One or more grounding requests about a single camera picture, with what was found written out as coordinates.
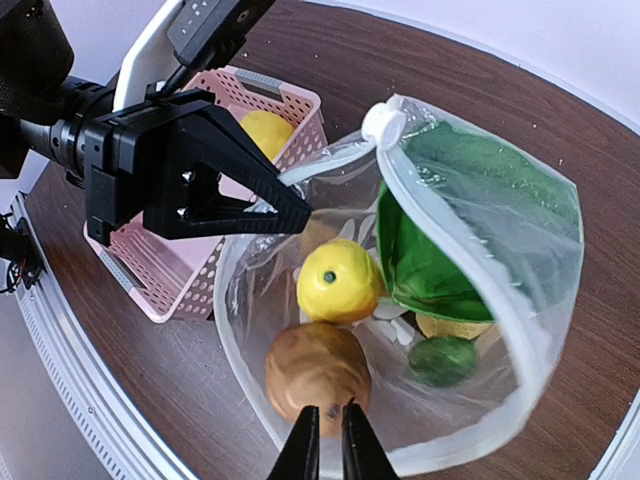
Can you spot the front aluminium frame rail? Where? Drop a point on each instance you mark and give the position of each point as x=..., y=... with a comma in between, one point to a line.
x=123, y=441

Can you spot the clear zip top bag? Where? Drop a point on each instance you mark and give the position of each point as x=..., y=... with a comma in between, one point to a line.
x=422, y=429

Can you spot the pink perforated plastic basket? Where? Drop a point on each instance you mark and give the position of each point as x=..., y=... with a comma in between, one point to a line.
x=174, y=279

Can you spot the brown potato toy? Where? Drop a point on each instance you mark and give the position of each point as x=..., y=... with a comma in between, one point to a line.
x=317, y=364

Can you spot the yellow lemon toy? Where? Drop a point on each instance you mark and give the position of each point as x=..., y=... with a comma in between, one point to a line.
x=340, y=283

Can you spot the pale yellow wrinkled fruit toy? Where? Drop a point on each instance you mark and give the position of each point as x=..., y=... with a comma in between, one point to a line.
x=433, y=327

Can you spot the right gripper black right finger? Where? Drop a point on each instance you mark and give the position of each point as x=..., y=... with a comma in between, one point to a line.
x=363, y=457

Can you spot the green bok choy toy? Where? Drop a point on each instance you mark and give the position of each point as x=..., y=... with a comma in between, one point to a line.
x=469, y=223

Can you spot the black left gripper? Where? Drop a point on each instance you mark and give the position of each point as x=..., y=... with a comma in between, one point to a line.
x=210, y=179

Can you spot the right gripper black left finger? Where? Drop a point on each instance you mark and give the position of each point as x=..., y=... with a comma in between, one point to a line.
x=299, y=457

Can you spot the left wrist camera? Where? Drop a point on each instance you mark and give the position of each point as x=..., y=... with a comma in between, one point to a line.
x=182, y=39

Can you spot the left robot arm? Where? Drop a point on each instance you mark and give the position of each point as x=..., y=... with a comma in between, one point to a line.
x=36, y=83

